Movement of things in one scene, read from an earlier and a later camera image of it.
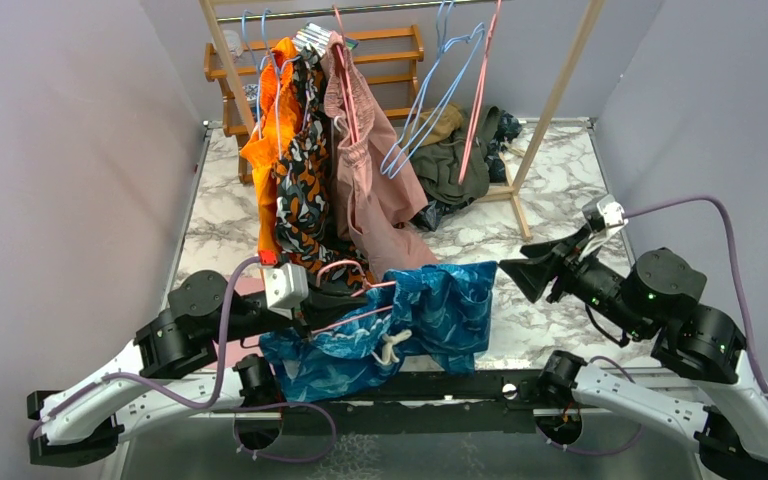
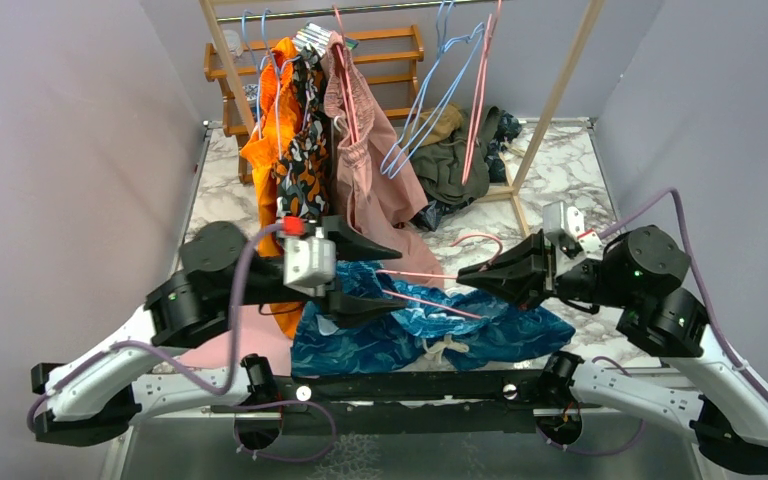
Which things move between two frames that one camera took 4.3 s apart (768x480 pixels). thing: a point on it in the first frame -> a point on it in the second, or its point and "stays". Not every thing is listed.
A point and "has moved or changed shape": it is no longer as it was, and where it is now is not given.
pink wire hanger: x=366 y=286 -> x=430 y=275
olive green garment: x=440 y=165 stays
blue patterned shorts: x=428 y=317 has moved or changed shape
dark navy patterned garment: x=510 y=126 stays
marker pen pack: x=317 y=37 stays
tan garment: x=436 y=124 stays
